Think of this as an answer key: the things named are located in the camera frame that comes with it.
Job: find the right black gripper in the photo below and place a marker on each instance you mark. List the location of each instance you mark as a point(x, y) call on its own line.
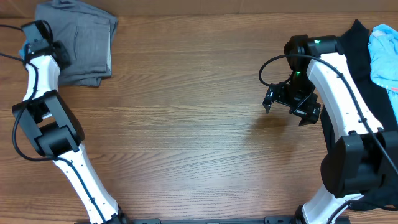
point(290, 104)

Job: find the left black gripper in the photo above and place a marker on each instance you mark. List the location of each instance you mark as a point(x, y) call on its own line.
point(58, 45)

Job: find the grey shorts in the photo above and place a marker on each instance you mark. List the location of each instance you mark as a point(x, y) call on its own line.
point(87, 34)

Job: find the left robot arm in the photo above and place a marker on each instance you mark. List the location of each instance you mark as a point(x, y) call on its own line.
point(51, 127)

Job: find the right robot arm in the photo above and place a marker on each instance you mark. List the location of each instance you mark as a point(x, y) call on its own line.
point(364, 155)

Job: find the folded blue jeans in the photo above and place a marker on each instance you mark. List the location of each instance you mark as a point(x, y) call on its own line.
point(22, 53)

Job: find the black shirt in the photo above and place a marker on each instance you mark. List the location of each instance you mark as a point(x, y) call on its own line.
point(355, 44)

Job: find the light blue garment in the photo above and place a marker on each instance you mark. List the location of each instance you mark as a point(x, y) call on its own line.
point(382, 48)

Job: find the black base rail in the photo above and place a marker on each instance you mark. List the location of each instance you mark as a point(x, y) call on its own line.
point(211, 221)

